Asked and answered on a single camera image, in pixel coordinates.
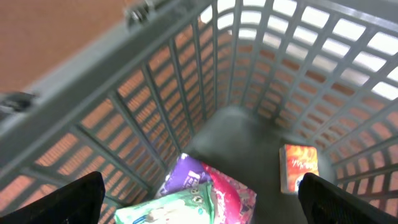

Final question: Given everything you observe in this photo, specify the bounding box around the grey plastic mesh basket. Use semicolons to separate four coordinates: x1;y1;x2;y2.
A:
1;0;397;223

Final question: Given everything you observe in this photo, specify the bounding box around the mint green snack packet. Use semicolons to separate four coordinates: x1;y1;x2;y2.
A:
114;183;215;224

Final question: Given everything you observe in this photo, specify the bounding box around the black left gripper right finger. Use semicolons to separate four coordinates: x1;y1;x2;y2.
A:
298;172;397;224

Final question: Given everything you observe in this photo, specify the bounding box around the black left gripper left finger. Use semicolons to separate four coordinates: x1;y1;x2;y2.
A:
1;171;106;224

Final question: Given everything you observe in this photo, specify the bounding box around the small orange box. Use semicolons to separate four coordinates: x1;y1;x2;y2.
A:
279;144;319;194

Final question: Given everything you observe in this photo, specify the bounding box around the purple red tissue pack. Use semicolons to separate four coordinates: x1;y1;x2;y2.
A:
155;153;257;224

